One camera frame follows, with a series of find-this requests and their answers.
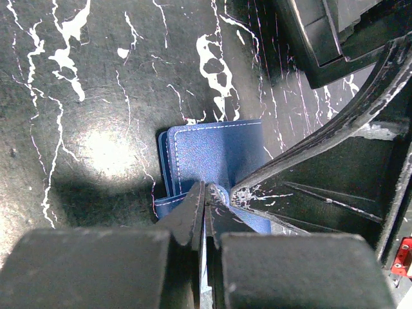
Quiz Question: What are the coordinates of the black plastic card box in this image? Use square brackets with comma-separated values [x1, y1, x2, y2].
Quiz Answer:
[274, 0, 411, 89]

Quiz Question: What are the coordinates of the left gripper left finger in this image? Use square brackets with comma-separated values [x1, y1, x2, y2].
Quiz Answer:
[1, 182, 205, 308]

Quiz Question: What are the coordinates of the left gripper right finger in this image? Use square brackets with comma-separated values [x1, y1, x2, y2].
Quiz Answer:
[205, 184, 395, 308]

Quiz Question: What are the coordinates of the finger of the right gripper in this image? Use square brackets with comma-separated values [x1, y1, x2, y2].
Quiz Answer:
[231, 136, 411, 258]
[230, 33, 411, 206]

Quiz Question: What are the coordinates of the blue leather card holder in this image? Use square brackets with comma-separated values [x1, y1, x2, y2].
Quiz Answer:
[154, 120, 265, 219]

